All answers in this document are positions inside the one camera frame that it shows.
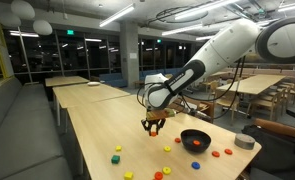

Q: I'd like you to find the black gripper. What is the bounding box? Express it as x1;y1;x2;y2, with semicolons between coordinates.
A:
141;118;167;136

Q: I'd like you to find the black bowl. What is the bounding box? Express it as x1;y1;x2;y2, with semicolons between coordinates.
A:
180;129;212;154

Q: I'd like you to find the low wooden coffee table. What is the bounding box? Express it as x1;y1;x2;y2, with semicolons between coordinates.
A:
133;79;146;89

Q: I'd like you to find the concrete column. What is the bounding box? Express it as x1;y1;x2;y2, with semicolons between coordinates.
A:
119;21;140;88

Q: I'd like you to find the long wooden table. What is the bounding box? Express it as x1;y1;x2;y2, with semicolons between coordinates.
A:
52;83;131;127

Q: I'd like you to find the gray tape roll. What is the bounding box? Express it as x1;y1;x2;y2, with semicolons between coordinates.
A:
234;133;256;151

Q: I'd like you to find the short wooden table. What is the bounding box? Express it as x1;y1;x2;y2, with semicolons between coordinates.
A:
44;75;90;88

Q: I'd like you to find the ceiling light strip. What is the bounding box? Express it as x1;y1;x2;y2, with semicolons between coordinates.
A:
174;0;241;21
195;34;216;42
8;30;40;38
98;3;136;28
161;23;205;37

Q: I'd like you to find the wooden dining table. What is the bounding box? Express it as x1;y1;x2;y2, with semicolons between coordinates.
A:
216;73;287;96

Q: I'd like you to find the brown leather cushion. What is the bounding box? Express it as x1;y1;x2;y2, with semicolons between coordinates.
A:
253;117;295;138

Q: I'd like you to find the gray upholstered bench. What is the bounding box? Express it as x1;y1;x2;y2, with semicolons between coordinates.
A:
0;77;75;180

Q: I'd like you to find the white round pendant lamp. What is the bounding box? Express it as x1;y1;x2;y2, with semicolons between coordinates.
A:
32;19;54;36
0;12;22;28
10;0;36;20

